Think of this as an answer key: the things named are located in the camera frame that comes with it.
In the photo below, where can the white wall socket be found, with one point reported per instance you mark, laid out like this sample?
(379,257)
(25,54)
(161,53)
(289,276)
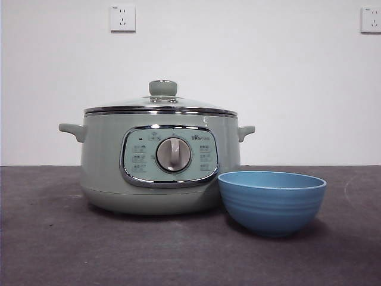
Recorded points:
(372,19)
(123,18)

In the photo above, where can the blue ribbed bowl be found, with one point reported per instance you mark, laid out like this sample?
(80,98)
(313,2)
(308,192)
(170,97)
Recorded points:
(272,205)

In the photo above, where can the pale green electric steamer pot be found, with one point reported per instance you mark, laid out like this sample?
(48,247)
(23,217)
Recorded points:
(101,167)

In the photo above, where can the glass lid with green knob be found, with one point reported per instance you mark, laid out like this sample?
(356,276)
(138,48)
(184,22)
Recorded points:
(162,88)

